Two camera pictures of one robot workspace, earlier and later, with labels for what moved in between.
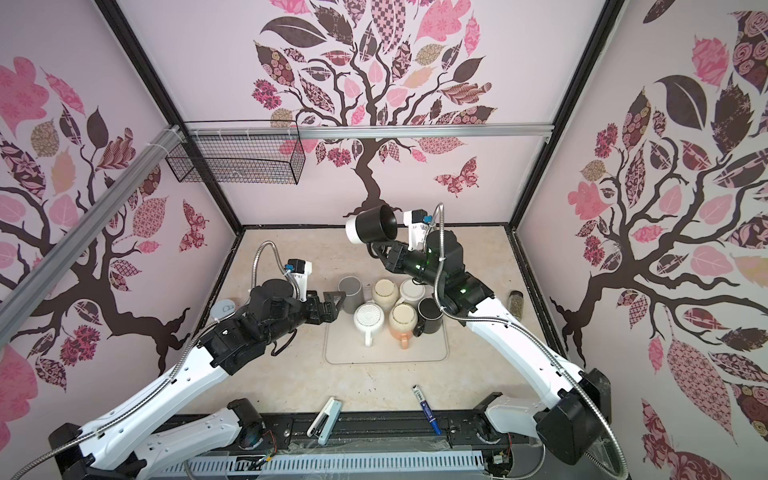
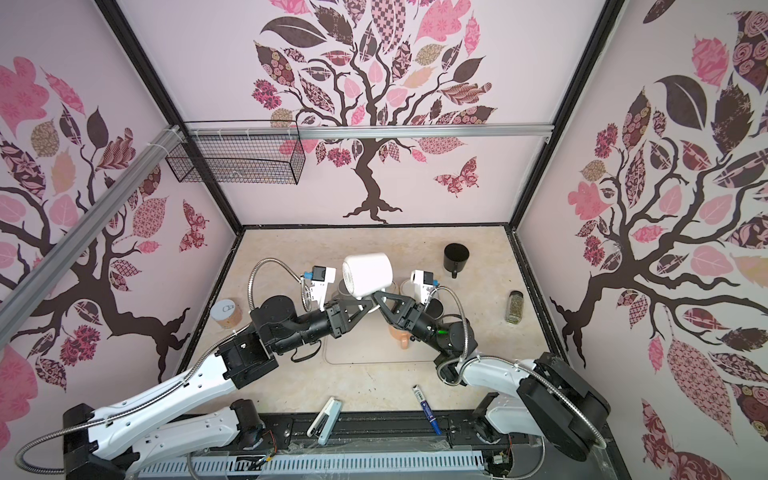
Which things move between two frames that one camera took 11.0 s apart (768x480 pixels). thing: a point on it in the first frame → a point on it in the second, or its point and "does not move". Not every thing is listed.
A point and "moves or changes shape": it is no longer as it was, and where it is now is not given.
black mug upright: (429, 317) does not move
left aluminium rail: (46, 272) does not move
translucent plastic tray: (344, 344) does not move
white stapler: (325, 420) does not move
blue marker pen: (427, 409) does not move
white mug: (369, 317) → (365, 274)
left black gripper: (331, 312) → (339, 318)
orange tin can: (221, 308) does not move
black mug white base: (374, 225) moves or changes shape
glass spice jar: (516, 304) does not move
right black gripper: (397, 260) → (412, 319)
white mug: (410, 292) does not move
